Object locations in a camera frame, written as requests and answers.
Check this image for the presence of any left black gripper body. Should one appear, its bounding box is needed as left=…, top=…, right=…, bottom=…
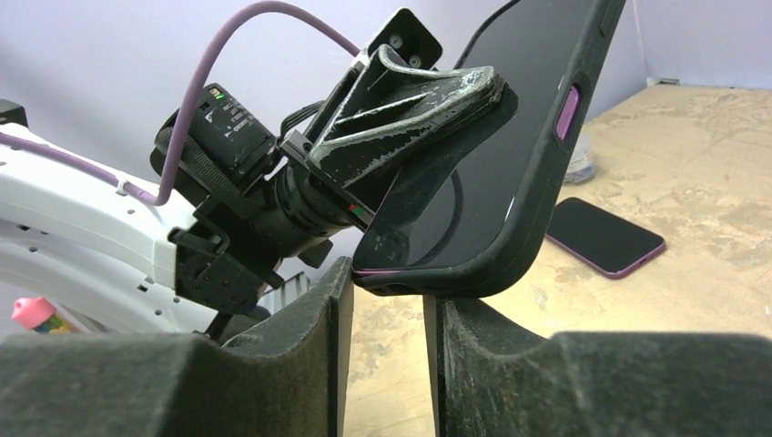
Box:
left=253, top=131, right=374, bottom=268

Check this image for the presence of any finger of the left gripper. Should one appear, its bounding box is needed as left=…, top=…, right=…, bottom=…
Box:
left=353, top=86, right=518, bottom=269
left=306, top=45, right=505, bottom=188

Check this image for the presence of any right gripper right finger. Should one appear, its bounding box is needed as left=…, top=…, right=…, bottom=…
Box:
left=423, top=297, right=771, bottom=436

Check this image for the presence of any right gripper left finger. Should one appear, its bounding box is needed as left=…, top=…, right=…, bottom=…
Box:
left=1, top=257, right=353, bottom=436

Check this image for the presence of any black phone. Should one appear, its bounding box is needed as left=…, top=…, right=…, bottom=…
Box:
left=352, top=0, right=625, bottom=298

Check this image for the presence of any bare phone with purple edge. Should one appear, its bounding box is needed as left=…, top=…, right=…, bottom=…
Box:
left=545, top=197, right=666, bottom=279

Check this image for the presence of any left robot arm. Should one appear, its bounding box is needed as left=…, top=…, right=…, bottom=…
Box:
left=1, top=46, right=519, bottom=339

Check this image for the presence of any colourful bottle with pink cap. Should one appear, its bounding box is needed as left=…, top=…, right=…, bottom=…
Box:
left=12, top=297, right=78, bottom=334

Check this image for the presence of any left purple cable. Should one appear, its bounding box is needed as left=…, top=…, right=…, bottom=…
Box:
left=0, top=0, right=361, bottom=208

